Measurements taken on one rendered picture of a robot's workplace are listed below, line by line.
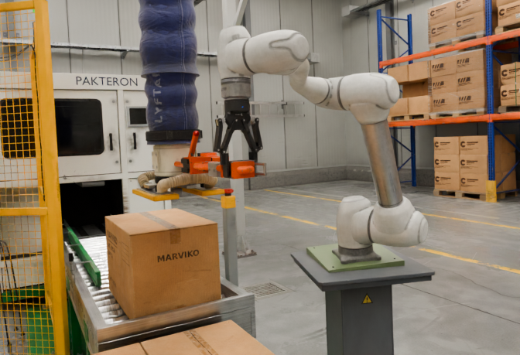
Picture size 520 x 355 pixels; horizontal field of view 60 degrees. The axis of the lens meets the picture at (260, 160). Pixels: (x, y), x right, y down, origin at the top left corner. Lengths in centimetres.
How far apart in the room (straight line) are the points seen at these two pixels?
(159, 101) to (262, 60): 68
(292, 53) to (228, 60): 21
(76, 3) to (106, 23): 71
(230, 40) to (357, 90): 56
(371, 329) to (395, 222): 51
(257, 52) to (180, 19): 66
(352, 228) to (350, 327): 43
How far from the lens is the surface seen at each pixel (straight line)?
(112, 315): 231
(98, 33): 1114
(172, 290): 209
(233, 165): 130
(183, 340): 194
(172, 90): 181
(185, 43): 185
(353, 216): 201
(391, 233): 195
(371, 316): 212
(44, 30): 267
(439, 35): 1003
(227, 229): 267
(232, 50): 132
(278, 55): 122
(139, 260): 202
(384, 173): 183
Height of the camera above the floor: 132
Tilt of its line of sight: 3 degrees down
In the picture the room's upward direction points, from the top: 2 degrees counter-clockwise
